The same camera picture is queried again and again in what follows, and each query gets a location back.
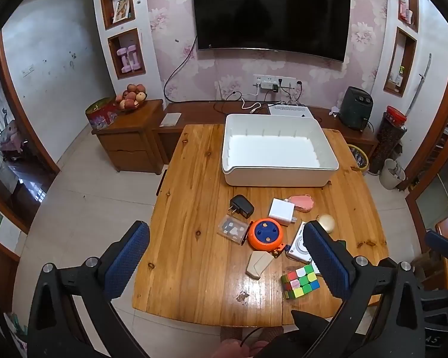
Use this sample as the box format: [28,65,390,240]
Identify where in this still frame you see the low wooden TV bench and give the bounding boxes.
[154,101,378,164]

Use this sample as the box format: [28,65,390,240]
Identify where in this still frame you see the yellow rimmed waste bin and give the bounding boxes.
[348,144,369,173]

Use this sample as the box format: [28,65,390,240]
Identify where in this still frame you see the red round tin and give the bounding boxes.
[85,98,118,130]

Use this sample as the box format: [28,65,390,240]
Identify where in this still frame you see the fruit bowl with apples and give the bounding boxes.
[115,84,147,112]

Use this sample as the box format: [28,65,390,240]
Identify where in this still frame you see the multicolour Rubik's cube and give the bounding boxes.
[281,264,320,300]

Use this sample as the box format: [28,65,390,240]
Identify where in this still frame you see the gold round compact case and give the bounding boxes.
[316,214,336,234]

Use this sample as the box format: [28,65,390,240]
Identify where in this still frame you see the clear plastic small box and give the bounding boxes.
[217,215,249,245]

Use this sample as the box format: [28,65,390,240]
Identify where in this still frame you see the white plastic storage bin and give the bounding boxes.
[222,114,339,188]

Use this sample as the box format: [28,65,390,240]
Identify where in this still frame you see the white router box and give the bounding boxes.
[268,104,313,119]

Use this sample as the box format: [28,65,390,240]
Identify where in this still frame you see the pink dumbbells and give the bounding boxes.
[117,44,141,74]

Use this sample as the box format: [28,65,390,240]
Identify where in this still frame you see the white small bucket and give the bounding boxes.
[379,158,406,190]

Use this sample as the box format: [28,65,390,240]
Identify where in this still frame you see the wooden round table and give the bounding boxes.
[133,124,389,327]

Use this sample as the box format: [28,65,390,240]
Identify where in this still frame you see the black power adapter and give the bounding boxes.
[229,194,254,219]

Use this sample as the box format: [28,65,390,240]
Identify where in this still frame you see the white power adapter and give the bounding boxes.
[268,198,296,226]

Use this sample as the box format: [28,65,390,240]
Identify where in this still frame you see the orange round tape measure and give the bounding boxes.
[247,217,286,258]

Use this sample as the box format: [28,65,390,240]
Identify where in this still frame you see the beige small box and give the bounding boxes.
[246,251,274,280]

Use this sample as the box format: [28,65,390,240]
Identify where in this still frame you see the pink correction tape dispenser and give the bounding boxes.
[286,194,315,212]

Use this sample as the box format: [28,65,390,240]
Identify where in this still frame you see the wooden side cabinet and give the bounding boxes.
[92,99,164,175]

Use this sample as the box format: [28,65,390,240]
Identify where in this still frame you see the dark stand with red lid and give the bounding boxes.
[368,106,407,174]

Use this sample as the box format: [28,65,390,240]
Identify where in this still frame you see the black wall television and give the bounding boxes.
[192,0,351,61]

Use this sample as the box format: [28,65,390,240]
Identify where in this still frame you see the white wall power strip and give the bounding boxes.
[253,74,297,91]

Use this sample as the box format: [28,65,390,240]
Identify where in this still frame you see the white children's digital camera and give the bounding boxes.
[286,221,312,264]

